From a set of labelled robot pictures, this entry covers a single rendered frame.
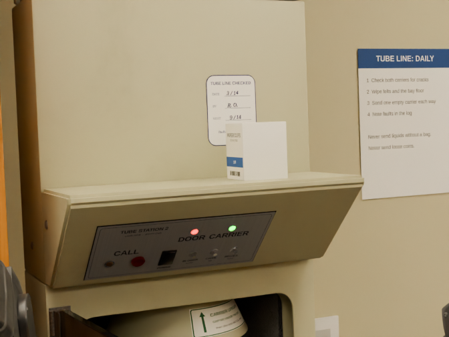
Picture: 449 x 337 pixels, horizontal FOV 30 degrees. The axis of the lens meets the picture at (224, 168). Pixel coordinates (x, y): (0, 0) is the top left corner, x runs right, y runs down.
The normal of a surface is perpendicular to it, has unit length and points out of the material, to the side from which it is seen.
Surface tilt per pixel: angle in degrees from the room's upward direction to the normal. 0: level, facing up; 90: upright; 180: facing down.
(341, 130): 90
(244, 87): 90
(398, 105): 90
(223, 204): 135
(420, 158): 90
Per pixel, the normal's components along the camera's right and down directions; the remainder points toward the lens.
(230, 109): 0.41, 0.04
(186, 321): 0.15, -0.36
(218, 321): 0.63, -0.39
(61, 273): 0.32, 0.73
